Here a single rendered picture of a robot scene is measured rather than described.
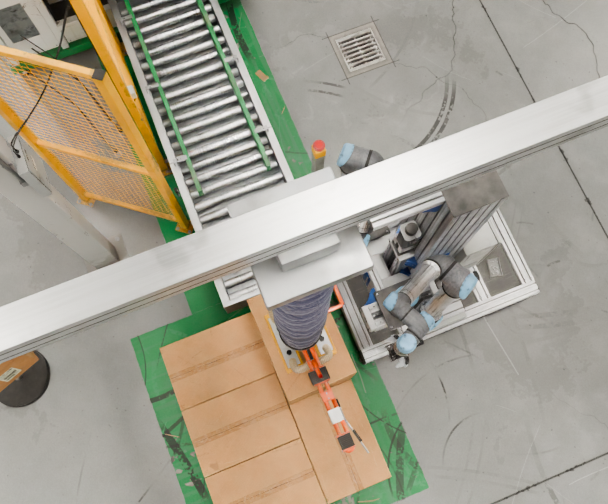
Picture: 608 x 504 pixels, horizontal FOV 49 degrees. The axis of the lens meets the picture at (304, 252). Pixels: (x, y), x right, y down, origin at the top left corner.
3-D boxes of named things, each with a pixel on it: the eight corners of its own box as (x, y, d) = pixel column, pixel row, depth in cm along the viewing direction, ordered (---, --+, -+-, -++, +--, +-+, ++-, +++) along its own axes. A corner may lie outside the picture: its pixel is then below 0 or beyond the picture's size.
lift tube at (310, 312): (265, 300, 298) (241, 213, 177) (314, 280, 301) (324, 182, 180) (285, 349, 293) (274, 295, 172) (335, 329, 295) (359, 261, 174)
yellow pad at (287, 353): (263, 316, 362) (263, 314, 358) (280, 309, 363) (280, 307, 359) (287, 374, 354) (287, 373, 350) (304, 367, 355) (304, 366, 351)
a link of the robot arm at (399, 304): (440, 240, 303) (389, 294, 270) (458, 255, 301) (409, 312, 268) (427, 255, 312) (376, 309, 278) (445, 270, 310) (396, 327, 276)
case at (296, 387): (251, 312, 403) (246, 299, 365) (311, 286, 408) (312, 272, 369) (289, 405, 389) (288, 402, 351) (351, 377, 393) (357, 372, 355)
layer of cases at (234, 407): (171, 355, 436) (159, 348, 398) (311, 299, 446) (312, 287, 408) (235, 536, 408) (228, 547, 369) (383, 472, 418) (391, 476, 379)
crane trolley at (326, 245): (260, 219, 175) (257, 208, 166) (316, 198, 177) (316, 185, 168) (282, 274, 172) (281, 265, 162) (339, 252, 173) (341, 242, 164)
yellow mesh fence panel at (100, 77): (76, 202, 479) (-89, 36, 276) (81, 190, 481) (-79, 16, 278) (191, 234, 473) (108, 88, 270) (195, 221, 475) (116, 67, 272)
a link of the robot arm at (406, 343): (422, 340, 266) (408, 356, 265) (417, 344, 277) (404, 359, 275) (407, 327, 268) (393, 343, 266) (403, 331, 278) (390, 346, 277)
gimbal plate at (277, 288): (227, 210, 180) (225, 204, 175) (329, 172, 183) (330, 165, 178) (267, 312, 173) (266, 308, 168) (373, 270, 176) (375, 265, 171)
